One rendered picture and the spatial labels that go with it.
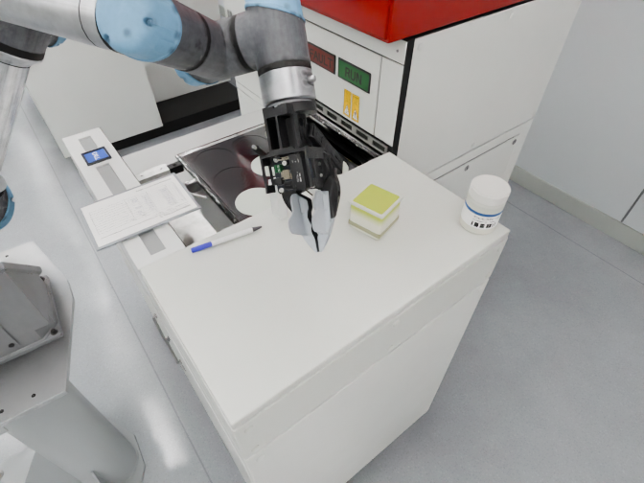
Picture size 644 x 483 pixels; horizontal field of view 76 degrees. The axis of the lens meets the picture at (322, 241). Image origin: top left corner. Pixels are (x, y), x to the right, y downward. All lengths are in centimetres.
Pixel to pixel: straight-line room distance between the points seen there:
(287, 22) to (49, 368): 73
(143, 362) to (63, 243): 90
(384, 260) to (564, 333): 140
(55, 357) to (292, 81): 68
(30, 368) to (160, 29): 67
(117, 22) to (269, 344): 46
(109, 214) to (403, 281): 60
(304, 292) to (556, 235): 194
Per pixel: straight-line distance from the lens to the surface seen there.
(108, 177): 107
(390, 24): 88
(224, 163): 112
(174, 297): 74
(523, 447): 175
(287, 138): 57
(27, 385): 94
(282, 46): 59
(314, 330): 66
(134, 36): 51
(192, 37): 56
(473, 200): 81
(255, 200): 99
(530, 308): 208
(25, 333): 95
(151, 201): 93
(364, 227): 79
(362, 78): 104
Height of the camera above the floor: 153
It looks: 46 degrees down
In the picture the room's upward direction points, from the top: straight up
